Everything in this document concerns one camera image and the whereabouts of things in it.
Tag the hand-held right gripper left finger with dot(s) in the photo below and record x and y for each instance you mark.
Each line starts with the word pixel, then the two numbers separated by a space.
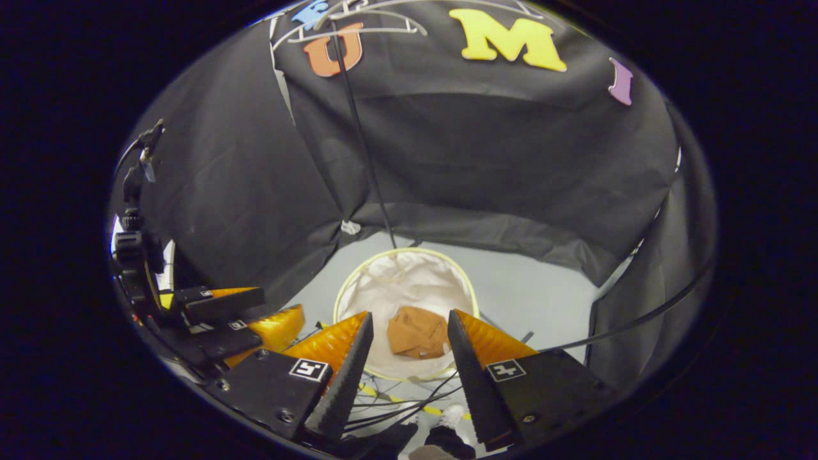
pixel 345 383

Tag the small white cloth scrap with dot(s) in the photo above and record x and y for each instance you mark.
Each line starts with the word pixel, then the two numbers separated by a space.
pixel 350 227

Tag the round cream laundry hamper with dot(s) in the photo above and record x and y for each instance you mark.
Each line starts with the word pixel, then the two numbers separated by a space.
pixel 409 281

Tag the white shirt hanger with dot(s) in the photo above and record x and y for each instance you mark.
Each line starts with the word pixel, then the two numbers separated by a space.
pixel 533 9

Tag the brown collared shirt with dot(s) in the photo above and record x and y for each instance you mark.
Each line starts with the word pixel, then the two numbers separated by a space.
pixel 415 332

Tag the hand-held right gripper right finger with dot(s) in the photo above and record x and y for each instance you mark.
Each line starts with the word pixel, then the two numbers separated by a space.
pixel 473 383

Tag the person's dark trousers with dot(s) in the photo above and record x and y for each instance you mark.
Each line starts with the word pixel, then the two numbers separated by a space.
pixel 447 441

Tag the empty white clothes hanger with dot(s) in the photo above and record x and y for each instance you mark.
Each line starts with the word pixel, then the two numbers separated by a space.
pixel 300 38

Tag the person's white shoe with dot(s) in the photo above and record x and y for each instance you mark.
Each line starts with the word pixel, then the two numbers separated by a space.
pixel 452 416

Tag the black backdrop cloth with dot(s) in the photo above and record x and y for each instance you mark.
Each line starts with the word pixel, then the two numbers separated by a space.
pixel 511 160

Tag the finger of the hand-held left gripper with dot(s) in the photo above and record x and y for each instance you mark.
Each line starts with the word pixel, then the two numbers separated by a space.
pixel 236 342
pixel 220 303

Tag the yellow floor tape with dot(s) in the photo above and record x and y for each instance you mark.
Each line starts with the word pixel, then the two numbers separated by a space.
pixel 390 399

